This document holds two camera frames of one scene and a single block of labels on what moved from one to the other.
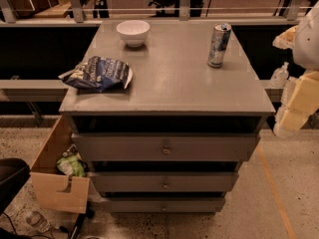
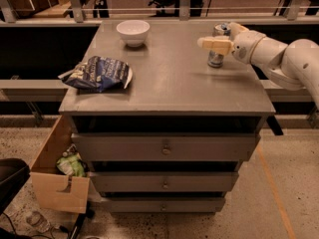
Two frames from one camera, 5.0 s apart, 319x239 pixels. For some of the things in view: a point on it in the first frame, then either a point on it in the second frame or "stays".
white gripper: x=307 y=40 to x=246 y=46
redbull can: x=220 y=37 stays
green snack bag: x=71 y=163 stays
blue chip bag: x=100 y=74 stays
